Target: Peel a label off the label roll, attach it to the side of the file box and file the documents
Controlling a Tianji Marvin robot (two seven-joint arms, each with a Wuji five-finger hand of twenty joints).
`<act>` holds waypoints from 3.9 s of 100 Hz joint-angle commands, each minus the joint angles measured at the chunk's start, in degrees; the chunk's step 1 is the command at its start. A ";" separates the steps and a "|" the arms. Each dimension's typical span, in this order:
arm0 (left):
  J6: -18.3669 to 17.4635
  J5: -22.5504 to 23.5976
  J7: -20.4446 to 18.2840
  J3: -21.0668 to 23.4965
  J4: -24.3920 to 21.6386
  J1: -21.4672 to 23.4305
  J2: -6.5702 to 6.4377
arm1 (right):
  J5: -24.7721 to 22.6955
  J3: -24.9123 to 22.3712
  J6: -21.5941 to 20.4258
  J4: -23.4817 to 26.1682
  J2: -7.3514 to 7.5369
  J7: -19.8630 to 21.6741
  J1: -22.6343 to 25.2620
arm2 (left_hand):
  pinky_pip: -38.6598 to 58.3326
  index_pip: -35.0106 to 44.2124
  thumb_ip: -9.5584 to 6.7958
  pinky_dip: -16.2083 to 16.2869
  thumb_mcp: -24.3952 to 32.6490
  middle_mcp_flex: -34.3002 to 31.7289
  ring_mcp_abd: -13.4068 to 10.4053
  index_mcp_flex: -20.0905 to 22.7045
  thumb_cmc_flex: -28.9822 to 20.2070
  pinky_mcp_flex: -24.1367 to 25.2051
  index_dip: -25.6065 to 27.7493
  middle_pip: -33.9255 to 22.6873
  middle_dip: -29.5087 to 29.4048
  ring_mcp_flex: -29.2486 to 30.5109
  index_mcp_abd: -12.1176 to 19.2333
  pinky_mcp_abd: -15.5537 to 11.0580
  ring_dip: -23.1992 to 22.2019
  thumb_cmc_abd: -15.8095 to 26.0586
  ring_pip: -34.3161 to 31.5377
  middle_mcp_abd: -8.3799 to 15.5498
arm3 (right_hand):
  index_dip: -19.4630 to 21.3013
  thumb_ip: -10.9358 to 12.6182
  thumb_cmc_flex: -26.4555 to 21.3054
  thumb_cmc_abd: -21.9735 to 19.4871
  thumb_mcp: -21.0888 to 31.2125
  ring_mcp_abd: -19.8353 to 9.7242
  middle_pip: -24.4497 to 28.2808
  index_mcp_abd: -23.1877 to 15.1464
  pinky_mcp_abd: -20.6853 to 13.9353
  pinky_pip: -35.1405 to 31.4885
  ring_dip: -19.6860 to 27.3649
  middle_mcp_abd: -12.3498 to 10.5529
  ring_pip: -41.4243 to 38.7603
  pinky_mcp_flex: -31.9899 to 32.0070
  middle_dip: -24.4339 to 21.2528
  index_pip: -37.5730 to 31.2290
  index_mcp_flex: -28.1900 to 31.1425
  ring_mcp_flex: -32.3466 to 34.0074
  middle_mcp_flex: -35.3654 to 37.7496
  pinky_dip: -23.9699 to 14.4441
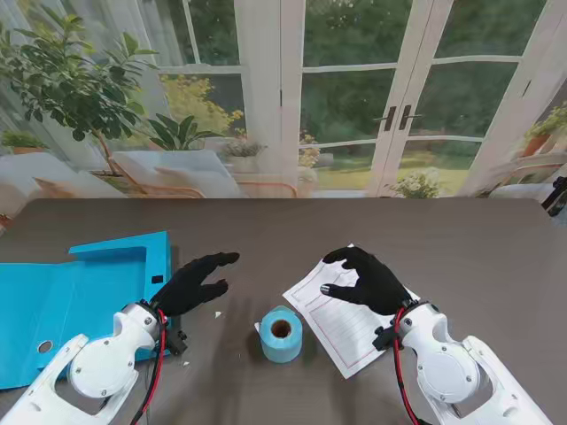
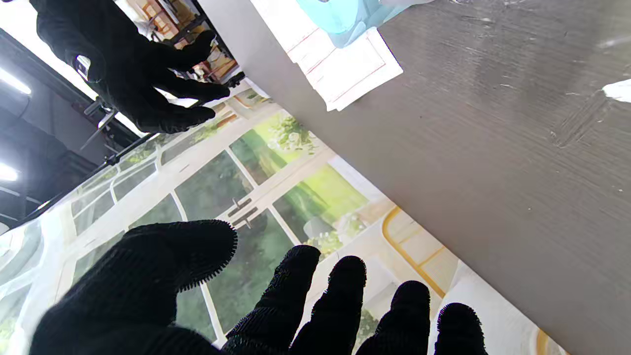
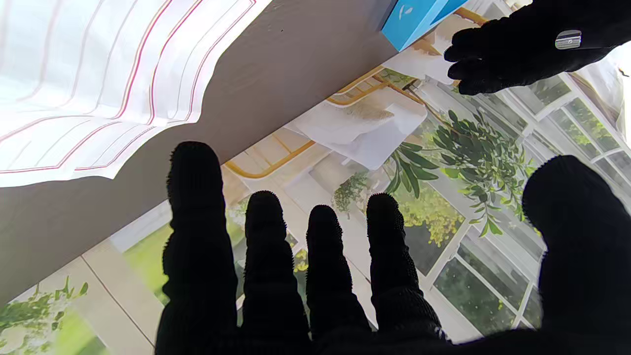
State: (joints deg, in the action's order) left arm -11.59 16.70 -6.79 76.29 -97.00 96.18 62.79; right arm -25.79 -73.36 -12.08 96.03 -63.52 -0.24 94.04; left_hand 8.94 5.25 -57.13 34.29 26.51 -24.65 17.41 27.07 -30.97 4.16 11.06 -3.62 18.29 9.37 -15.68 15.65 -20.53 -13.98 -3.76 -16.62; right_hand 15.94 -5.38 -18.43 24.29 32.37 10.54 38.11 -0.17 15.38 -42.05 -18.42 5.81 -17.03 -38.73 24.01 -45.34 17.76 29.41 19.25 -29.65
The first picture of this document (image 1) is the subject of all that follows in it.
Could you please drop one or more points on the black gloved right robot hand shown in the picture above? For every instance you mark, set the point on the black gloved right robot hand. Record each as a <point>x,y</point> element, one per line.
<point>376,283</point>

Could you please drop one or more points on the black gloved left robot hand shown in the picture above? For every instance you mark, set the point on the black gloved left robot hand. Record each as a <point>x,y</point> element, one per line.
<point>186,288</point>

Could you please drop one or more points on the white red-lined paper sheet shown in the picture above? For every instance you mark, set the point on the white red-lined paper sheet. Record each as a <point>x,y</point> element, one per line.
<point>341,336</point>

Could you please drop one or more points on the blue label roll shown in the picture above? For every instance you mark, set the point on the blue label roll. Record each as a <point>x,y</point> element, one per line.
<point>283,350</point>

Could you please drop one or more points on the blue file box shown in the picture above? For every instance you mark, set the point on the blue file box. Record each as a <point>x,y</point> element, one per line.
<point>66,292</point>

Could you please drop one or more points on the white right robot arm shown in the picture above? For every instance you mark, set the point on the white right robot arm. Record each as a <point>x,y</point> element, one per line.
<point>443,367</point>

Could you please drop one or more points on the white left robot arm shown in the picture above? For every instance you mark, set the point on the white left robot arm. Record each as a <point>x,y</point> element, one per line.
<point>102,363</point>

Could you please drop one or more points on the printed garden window backdrop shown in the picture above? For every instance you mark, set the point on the printed garden window backdrop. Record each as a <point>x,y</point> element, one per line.
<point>354,88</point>

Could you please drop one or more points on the black stand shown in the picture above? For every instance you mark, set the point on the black stand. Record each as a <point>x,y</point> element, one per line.
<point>557,195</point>

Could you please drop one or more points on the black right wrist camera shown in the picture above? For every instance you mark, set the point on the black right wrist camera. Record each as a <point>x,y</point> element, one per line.
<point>383,338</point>

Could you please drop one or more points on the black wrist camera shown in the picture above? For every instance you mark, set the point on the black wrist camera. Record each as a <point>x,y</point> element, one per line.
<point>383,338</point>
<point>177,343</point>

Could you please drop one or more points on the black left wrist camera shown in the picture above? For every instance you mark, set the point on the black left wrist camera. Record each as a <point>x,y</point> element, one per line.
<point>177,343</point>

